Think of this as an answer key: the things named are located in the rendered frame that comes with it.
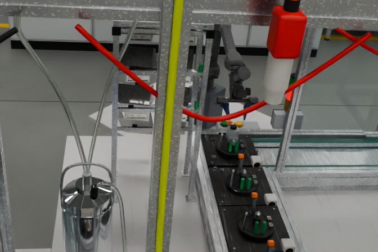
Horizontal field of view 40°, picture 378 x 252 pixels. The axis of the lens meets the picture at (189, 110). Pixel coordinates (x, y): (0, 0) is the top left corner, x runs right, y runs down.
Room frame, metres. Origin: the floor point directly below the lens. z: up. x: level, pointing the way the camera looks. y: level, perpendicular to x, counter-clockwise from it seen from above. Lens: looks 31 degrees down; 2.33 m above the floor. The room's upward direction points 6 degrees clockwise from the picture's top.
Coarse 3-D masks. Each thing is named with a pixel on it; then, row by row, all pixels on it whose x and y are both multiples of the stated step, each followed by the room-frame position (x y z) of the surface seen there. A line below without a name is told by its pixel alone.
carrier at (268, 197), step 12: (216, 168) 1.78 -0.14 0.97; (228, 168) 1.79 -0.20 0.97; (252, 168) 1.81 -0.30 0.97; (216, 180) 1.70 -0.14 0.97; (228, 180) 1.69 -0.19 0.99; (240, 180) 1.68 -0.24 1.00; (252, 180) 1.70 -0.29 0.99; (264, 180) 1.74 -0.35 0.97; (216, 192) 1.62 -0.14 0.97; (228, 192) 1.63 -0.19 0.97; (240, 192) 1.62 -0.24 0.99; (264, 192) 1.66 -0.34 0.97; (228, 204) 1.56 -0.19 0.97; (240, 204) 1.57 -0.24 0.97; (264, 204) 1.58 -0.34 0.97; (276, 204) 1.59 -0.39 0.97
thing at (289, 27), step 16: (288, 0) 0.76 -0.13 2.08; (272, 16) 0.78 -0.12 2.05; (288, 16) 0.75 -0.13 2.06; (304, 16) 0.75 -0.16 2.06; (272, 32) 0.76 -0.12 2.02; (288, 32) 0.74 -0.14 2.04; (272, 48) 0.75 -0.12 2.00; (288, 48) 0.75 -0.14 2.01; (272, 64) 0.75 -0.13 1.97; (288, 64) 0.75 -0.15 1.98; (272, 80) 0.75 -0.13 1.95; (288, 80) 0.76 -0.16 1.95; (272, 96) 0.75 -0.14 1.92
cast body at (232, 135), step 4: (228, 128) 1.93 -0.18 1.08; (232, 128) 1.92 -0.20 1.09; (236, 128) 1.93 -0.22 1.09; (228, 132) 1.92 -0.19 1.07; (232, 132) 1.91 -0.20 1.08; (236, 132) 1.91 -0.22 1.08; (228, 136) 1.92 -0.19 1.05; (232, 136) 1.91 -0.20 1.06; (236, 136) 1.92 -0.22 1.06; (228, 140) 1.91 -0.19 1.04; (232, 140) 1.90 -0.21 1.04; (236, 140) 1.91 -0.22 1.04; (232, 144) 1.89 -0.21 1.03
